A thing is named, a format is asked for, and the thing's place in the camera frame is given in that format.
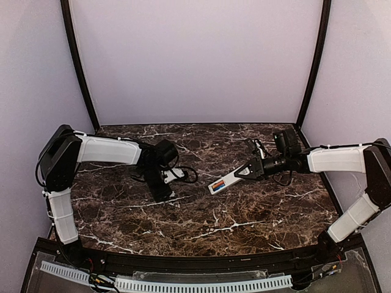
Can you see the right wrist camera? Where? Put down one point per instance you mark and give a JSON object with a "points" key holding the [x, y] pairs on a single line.
{"points": [[255, 147]]}

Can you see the black front rail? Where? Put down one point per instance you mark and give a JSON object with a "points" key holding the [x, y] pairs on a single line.
{"points": [[296, 260]]}

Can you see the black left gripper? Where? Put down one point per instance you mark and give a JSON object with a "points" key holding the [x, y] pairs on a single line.
{"points": [[160, 191]]}

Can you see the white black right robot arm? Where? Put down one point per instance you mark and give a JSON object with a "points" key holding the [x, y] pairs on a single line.
{"points": [[370, 159]]}

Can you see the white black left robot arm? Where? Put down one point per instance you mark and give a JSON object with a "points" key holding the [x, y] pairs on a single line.
{"points": [[59, 161]]}

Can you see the white slotted cable duct left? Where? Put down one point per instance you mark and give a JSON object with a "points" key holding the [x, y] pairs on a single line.
{"points": [[67, 273]]}

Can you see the white remote control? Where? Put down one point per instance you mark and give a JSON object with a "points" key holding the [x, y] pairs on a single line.
{"points": [[228, 179]]}

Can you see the black left frame post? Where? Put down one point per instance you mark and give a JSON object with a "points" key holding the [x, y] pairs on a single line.
{"points": [[77, 63]]}

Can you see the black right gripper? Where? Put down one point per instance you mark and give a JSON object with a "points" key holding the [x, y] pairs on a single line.
{"points": [[258, 168]]}

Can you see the orange AA battery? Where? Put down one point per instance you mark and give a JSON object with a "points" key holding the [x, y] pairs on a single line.
{"points": [[220, 183]]}

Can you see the black frame post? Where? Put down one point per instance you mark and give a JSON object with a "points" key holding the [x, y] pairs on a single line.
{"points": [[317, 56], [77, 63]]}

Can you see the black right frame post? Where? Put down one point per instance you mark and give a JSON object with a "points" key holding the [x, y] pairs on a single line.
{"points": [[317, 56]]}

